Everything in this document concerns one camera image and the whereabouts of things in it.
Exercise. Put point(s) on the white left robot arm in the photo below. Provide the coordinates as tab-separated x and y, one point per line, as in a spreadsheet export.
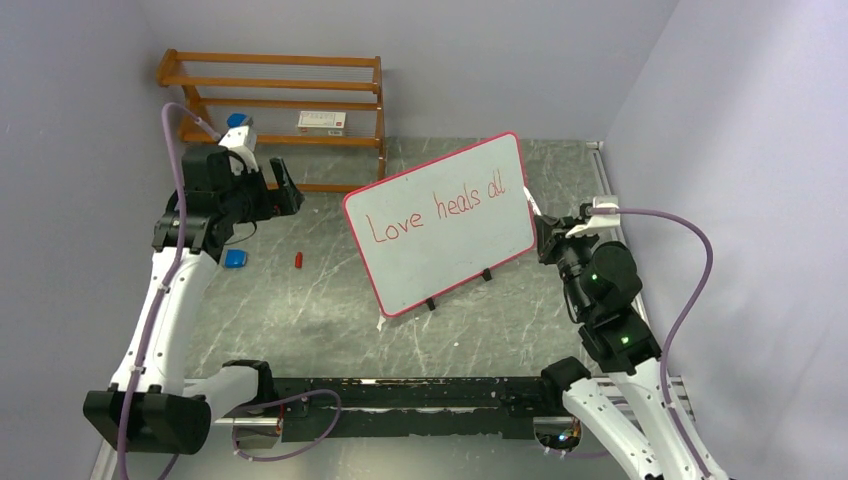
172	318

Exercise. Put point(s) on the pink framed whiteboard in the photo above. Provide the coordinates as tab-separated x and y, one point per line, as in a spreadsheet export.
431	228

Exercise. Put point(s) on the aluminium frame rail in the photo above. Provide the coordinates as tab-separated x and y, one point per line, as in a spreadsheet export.
635	414

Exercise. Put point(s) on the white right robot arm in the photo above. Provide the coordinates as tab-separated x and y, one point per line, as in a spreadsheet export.
600	284

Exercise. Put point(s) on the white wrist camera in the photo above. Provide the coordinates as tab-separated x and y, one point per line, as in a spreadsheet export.
598	216
242	141

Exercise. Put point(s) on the white red card box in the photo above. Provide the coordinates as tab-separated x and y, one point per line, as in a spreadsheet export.
328	120

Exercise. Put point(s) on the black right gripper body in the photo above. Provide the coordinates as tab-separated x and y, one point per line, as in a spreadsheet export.
569	252

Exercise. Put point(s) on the red capped whiteboard marker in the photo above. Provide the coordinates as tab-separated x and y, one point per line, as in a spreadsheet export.
531	202

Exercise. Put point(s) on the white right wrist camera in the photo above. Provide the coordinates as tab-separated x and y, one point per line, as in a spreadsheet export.
598	216

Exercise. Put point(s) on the wooden shelf rack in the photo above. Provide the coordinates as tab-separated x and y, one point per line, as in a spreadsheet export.
274	88

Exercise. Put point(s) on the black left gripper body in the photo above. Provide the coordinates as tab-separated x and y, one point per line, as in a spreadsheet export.
242	198

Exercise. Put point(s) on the blue whiteboard eraser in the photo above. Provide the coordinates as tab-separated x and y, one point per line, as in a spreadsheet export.
236	120

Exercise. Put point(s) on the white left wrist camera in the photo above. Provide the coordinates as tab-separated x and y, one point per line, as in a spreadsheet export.
242	141

